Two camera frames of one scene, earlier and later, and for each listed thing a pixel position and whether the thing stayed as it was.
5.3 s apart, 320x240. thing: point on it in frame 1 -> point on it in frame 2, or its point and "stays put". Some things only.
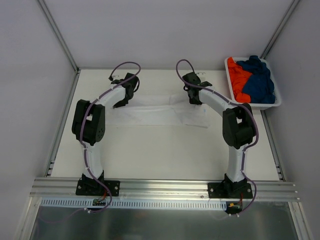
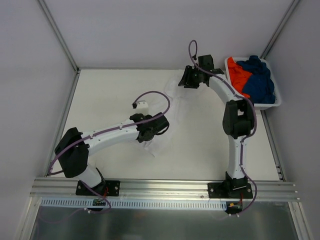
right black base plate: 230,190 stays put
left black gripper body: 124,100 -> 157,124
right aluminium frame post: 293,4 stays put
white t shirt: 159,110 -> 185,105
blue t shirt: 259,85 stays put
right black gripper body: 194,98 -> 191,77
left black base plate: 90,187 stays put
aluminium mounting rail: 131,189 stays put
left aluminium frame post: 58,34 stays put
